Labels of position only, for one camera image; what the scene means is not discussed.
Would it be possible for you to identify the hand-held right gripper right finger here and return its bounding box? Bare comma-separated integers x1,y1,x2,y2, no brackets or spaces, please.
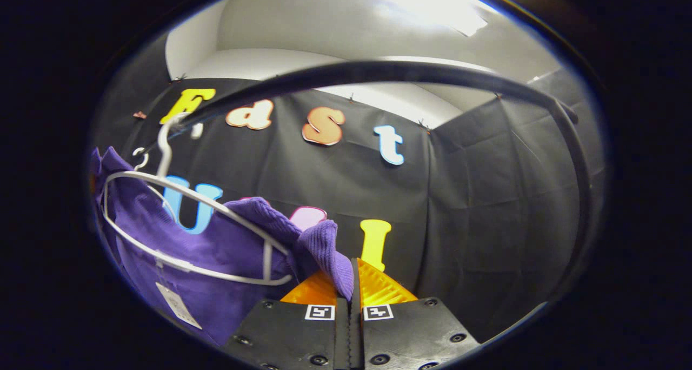
350,257,481,370

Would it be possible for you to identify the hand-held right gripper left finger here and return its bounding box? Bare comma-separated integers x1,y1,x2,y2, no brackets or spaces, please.
224,270,349,370

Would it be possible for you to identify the purple knit garment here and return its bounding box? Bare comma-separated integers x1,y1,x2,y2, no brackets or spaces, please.
89,146,355,346

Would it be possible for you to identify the large white clothes hanger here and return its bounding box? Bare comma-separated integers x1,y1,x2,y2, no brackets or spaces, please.
102,112,294,286

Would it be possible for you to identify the black clothes rack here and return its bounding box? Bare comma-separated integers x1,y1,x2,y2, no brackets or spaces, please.
143,60,595,349

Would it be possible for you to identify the black backdrop cloth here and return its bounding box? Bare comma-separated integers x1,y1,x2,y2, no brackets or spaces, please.
89,70,606,343

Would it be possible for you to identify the large ceiling light panel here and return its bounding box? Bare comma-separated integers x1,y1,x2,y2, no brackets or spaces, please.
362,0,490,37

